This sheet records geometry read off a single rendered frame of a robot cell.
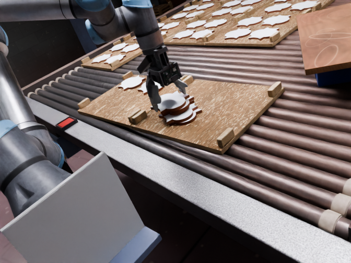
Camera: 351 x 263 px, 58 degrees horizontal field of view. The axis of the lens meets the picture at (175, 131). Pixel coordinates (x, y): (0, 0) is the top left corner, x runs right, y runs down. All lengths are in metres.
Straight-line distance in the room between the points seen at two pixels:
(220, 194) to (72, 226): 0.34
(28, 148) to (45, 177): 0.09
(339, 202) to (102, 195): 0.49
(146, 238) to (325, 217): 0.40
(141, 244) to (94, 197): 0.17
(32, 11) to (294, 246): 0.78
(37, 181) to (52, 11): 0.41
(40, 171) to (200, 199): 0.36
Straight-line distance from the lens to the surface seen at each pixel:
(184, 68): 1.54
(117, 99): 1.42
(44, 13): 0.88
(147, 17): 0.94
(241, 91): 1.13
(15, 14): 0.92
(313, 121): 0.95
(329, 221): 0.68
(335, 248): 0.65
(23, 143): 0.78
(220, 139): 0.86
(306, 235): 0.67
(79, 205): 0.71
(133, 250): 0.81
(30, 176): 0.73
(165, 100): 1.09
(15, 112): 0.95
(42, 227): 0.69
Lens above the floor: 1.44
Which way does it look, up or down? 30 degrees down
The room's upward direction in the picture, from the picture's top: 21 degrees counter-clockwise
